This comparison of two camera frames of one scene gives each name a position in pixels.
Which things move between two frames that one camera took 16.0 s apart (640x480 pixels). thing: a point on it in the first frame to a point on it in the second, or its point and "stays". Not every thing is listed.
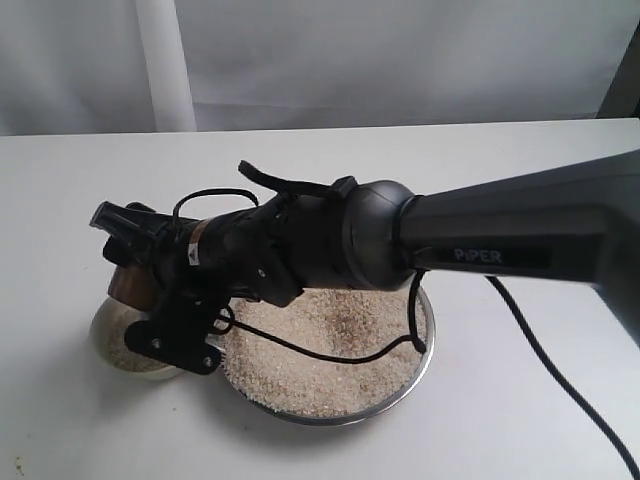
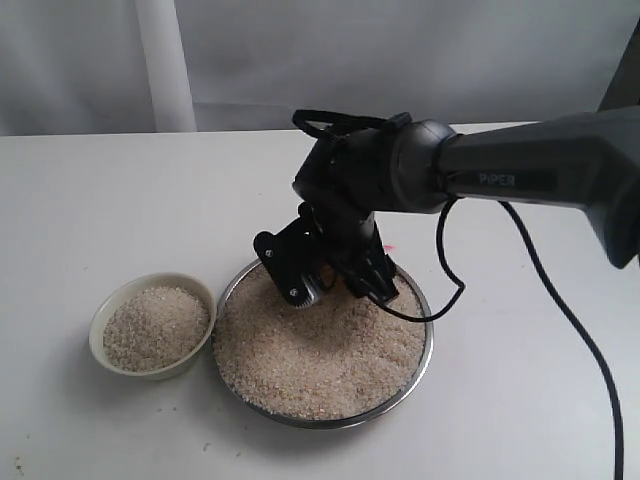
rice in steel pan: [345, 323] stays
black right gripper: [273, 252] to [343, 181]
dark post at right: [622, 99] stays
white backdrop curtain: [154, 66] stays
